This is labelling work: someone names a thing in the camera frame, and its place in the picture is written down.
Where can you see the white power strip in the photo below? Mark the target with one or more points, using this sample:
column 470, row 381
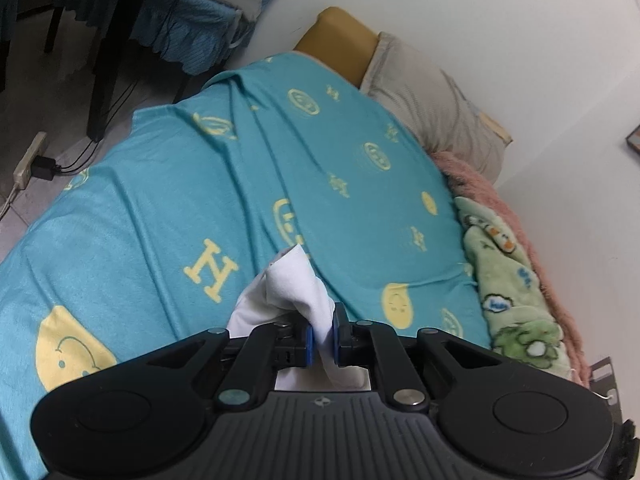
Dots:
column 29, row 160

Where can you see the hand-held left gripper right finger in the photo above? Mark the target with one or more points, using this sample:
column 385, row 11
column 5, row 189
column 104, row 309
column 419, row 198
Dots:
column 336, row 346

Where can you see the leaf wall picture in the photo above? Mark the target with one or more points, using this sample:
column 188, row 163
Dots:
column 634, row 144

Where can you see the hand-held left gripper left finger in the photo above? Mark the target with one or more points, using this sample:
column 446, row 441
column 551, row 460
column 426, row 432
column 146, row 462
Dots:
column 310, row 346

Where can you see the white t-shirt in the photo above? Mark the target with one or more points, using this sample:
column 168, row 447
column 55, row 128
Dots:
column 295, row 280

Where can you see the pink fuzzy blanket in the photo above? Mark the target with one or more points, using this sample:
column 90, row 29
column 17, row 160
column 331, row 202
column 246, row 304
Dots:
column 482, row 182

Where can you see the grey pillow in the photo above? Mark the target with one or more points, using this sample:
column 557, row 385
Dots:
column 430, row 105

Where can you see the teal printed bed sheet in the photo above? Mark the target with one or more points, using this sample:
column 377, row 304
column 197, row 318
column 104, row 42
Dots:
column 150, row 210

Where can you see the table with dark legs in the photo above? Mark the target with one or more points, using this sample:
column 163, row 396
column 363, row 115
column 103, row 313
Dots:
column 117, row 50

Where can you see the tan flat cushion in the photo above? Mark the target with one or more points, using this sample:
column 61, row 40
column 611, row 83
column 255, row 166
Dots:
column 496, row 127

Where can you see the black charger plug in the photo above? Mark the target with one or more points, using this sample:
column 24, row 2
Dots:
column 46, row 167

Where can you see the green cartoon blanket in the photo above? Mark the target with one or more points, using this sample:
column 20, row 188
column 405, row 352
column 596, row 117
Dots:
column 500, row 280

